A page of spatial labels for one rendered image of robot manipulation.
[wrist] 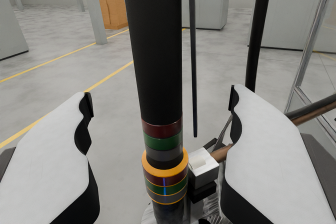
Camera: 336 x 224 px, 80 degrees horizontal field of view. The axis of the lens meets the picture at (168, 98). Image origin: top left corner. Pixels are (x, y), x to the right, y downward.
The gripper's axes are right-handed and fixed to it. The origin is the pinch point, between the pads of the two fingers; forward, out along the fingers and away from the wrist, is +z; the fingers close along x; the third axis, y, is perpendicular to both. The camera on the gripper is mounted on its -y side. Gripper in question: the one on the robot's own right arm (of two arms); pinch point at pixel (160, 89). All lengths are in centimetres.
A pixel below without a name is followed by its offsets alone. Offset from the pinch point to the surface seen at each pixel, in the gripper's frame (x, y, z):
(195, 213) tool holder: 2.9, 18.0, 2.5
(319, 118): 84, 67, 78
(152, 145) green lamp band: -1.0, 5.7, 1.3
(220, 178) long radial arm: 16, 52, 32
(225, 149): 6.6, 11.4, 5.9
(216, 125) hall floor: 62, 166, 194
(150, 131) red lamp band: -1.0, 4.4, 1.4
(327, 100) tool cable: 22.9, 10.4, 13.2
